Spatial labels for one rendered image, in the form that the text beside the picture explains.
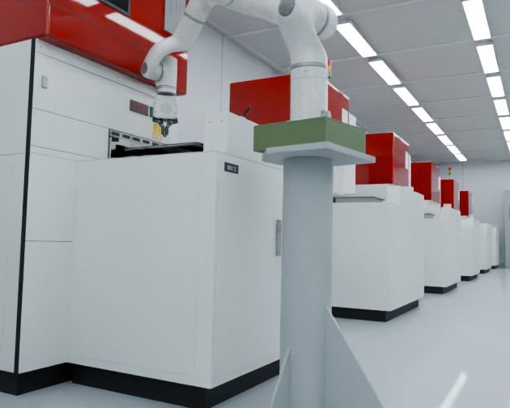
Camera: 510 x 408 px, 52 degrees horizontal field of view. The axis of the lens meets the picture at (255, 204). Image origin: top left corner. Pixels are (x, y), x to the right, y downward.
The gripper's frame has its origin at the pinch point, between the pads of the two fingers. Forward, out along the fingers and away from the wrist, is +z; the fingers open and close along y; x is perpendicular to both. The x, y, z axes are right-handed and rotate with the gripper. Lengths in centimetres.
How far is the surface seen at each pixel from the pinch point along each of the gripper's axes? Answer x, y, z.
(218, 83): 328, 68, -122
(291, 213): -64, 37, 36
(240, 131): -45, 24, 7
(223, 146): -51, 17, 14
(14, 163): -25, -52, 19
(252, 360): -36, 32, 86
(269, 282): -27, 40, 60
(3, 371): -22, -52, 91
